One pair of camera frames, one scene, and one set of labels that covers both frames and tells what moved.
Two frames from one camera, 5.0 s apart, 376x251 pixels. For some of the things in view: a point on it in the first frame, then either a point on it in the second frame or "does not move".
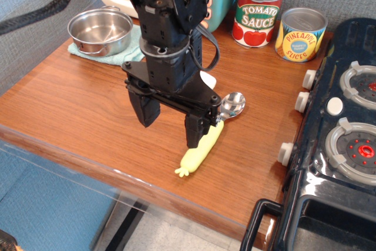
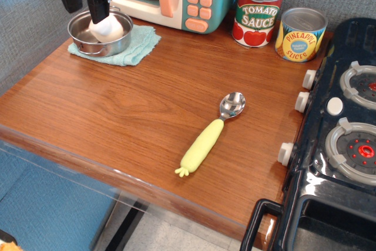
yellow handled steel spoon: [232, 104] does not move
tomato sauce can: [257, 12] does not move
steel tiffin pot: [103, 32] does not move
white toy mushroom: [208, 79] -> [108, 30]
